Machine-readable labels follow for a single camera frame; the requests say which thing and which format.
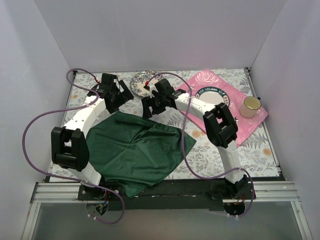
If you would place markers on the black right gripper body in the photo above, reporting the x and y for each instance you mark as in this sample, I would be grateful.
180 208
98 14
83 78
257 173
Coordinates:
152 105

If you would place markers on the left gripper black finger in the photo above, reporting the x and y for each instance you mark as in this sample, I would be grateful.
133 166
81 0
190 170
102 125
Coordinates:
125 92
112 103

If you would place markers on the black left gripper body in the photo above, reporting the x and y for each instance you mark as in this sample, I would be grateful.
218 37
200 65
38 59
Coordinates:
119 96

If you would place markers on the dark green cloth napkin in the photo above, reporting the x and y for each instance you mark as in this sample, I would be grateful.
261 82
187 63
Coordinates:
134 152

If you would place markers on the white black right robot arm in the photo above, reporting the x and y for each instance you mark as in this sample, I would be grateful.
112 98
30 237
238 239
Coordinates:
220 127

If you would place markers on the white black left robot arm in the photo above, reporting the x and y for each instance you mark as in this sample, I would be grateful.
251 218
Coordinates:
69 148

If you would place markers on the blue floral ceramic plate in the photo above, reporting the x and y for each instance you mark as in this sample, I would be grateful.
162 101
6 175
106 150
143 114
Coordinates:
138 82

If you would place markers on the green rimmed white plate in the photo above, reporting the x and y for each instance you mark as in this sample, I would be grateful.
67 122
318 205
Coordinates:
213 95

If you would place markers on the cream enamel mug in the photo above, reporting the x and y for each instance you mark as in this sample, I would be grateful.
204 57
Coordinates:
250 106

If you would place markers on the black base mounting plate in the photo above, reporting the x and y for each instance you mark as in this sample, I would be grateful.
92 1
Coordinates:
184 194

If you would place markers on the aluminium frame rail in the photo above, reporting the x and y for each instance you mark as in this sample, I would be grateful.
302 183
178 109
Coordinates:
67 192

